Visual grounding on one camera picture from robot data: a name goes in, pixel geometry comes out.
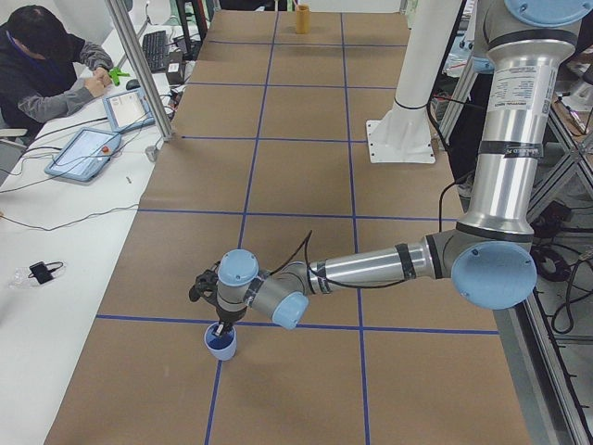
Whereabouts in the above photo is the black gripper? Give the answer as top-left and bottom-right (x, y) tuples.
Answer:
(213, 307), (241, 337)

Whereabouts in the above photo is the blue cup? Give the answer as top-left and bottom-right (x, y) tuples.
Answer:
(204, 323), (237, 362)

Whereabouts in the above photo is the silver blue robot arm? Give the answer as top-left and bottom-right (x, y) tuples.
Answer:
(213, 1), (592, 337)

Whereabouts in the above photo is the yellow wooden cup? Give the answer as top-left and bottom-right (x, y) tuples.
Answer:
(295, 4), (310, 34)

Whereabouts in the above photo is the small black device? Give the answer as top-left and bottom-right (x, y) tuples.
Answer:
(29, 261), (64, 285)

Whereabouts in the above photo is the near teach pendant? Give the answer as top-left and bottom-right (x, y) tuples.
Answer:
(44, 128), (121, 183)

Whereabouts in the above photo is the teach pendant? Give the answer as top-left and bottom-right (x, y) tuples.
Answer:
(44, 128), (121, 183)
(103, 88), (155, 134)

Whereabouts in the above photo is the far teach pendant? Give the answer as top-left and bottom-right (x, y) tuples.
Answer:
(103, 88), (155, 134)

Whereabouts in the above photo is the green plastic tool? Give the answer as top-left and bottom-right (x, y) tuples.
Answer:
(108, 67), (131, 86)

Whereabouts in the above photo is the black keyboard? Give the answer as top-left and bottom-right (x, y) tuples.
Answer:
(142, 31), (169, 73)

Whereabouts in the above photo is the seated person in black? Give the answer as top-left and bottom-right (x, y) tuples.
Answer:
(1, 5), (114, 138)

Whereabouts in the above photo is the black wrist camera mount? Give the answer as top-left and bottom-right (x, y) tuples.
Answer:
(188, 261), (220, 306)

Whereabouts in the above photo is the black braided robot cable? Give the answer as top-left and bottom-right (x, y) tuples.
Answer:
(268, 45), (478, 298)

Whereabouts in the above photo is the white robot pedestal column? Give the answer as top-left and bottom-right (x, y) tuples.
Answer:
(366, 0), (463, 164)

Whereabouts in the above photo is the aluminium frame post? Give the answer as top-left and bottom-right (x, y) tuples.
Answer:
(105, 0), (173, 142)

